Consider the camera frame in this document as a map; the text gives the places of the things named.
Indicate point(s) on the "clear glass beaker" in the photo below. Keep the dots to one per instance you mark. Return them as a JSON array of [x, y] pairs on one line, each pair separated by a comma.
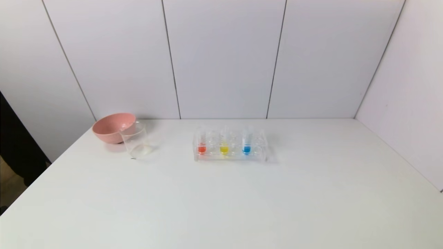
[[138, 145]]

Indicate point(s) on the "person leg in black trousers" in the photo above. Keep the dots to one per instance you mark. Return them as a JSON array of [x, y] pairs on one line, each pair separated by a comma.
[[17, 148]]

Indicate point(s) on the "test tube with red pigment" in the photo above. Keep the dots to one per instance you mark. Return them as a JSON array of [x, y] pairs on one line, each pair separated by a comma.
[[201, 148]]

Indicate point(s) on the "test tube with blue pigment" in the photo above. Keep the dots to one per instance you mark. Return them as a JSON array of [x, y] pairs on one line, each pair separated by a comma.
[[246, 149]]

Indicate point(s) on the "pink bowl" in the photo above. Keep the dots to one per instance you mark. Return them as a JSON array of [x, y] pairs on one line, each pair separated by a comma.
[[109, 129]]

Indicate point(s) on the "test tube with yellow pigment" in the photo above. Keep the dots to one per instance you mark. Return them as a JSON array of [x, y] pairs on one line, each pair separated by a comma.
[[224, 149]]

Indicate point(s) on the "clear plastic test tube rack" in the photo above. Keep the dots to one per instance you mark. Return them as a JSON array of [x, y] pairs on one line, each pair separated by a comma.
[[258, 152]]

